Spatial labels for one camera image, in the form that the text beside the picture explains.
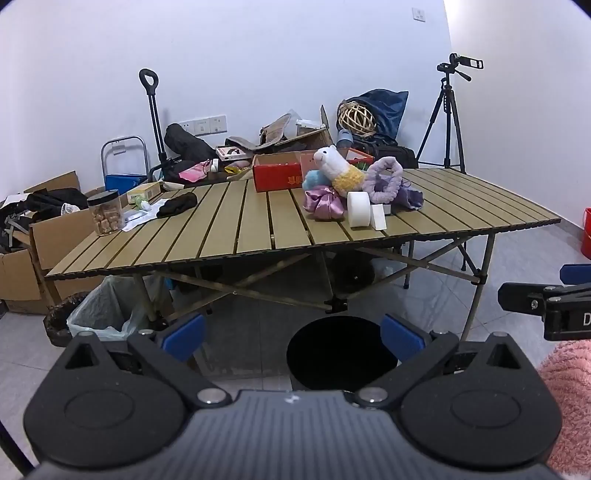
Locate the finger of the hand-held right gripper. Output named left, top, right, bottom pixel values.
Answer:
left=498, top=281, right=561, bottom=319
left=560, top=264, right=591, bottom=284

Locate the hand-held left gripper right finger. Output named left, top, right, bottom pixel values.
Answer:
left=353, top=314, right=532, bottom=411

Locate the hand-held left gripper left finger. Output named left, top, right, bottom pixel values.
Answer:
left=60, top=314, right=232, bottom=409

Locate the black round trash bin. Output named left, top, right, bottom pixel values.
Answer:
left=286, top=315, right=400, bottom=393

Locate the purple woven drawstring pouch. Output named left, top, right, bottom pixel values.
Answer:
left=392, top=180, right=424, bottom=210

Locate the white alpaca plush toy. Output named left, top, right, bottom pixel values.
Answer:
left=314, top=144, right=365, bottom=198

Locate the person's right forearm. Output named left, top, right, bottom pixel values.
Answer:
left=536, top=339, right=591, bottom=476

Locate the folding slatted camping table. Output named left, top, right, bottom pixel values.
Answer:
left=134, top=233, right=499, bottom=342

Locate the black wheel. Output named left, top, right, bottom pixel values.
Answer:
left=332, top=251, right=376, bottom=294

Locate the black bin with white liner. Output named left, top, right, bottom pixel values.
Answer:
left=44, top=274, right=158, bottom=348

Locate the white printed paper sheet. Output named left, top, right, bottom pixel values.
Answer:
left=121, top=198, right=171, bottom=232

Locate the small white box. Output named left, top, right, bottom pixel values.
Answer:
left=370, top=204, right=392, bottom=230

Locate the black knit sock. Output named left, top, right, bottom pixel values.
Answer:
left=156, top=192, right=198, bottom=219

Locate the white tape roll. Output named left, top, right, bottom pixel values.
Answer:
left=347, top=191, right=372, bottom=229

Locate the clear snack jar black lid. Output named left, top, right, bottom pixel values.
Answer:
left=87, top=189, right=126, bottom=237

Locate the purple fluffy headband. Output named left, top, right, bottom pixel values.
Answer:
left=361, top=156, right=404, bottom=204

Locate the yellow cardboard packet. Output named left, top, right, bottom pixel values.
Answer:
left=126, top=181, right=162, bottom=200

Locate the pink satin scrunchie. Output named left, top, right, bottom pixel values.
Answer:
left=303, top=185, right=347, bottom=221

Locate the large brown cardboard box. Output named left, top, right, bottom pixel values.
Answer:
left=30, top=203, right=109, bottom=301

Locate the pink plastic packet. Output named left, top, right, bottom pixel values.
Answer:
left=178, top=164, right=208, bottom=183

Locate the blue box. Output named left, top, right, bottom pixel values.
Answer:
left=105, top=173, right=147, bottom=192

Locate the low brown cardboard box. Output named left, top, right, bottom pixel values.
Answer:
left=0, top=249, right=47, bottom=315

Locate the black suitcase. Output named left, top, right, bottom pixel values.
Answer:
left=355, top=141, right=419, bottom=170

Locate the light blue plush toy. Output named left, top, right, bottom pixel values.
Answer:
left=302, top=169, right=331, bottom=191

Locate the red cardboard box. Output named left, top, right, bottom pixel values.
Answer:
left=252, top=150, right=375, bottom=193

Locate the small box with picture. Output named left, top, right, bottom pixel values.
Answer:
left=215, top=145, right=252, bottom=162

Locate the black tripod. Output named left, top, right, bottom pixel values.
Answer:
left=416, top=76, right=467, bottom=174

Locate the black fabric bag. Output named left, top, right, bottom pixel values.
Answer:
left=164, top=123, right=218, bottom=162

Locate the black clothing pile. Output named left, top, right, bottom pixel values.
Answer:
left=0, top=187, right=90, bottom=252

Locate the brown cardboard box flap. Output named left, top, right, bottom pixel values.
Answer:
left=23, top=171, right=81, bottom=193

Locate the open brown cardboard box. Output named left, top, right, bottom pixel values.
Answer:
left=272, top=105, right=334, bottom=153

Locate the woven rattan ball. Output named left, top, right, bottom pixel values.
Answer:
left=338, top=102, right=376, bottom=138

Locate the brown fleece boot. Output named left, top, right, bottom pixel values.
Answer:
left=259, top=113, right=293, bottom=148

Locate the blue fabric bag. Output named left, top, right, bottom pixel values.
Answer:
left=342, top=89, right=409, bottom=144

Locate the white wall socket panel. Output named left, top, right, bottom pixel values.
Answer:
left=178, top=115, right=228, bottom=136

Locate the black wagon pull handle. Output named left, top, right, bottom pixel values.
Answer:
left=139, top=68, right=174, bottom=181

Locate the black camcorder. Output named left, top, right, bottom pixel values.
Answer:
left=436, top=53, right=484, bottom=82

